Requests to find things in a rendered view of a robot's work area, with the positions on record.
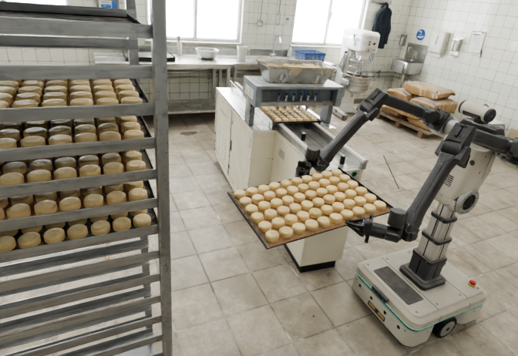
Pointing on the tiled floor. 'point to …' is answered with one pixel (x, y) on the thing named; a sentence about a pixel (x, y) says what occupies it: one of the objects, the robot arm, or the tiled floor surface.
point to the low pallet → (406, 125)
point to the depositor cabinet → (245, 142)
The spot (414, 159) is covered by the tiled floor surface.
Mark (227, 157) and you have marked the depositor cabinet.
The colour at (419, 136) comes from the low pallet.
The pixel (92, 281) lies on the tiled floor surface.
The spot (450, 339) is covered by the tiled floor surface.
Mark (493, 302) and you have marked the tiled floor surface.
